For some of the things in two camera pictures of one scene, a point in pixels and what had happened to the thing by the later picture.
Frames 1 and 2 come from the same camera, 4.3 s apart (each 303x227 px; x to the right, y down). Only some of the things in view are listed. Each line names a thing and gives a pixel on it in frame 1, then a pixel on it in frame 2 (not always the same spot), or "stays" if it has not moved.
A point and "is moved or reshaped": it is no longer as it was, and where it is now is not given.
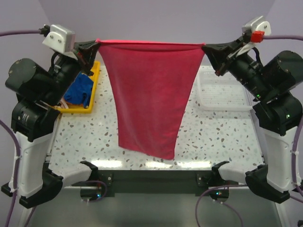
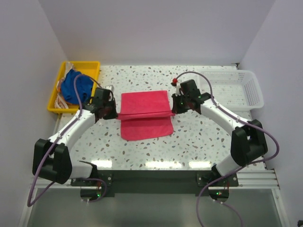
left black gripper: (84, 51) to (113, 115)
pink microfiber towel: (152, 81) is moved or reshaped
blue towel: (79, 90) stays
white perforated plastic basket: (222, 93) stays
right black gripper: (221, 53) to (177, 109)
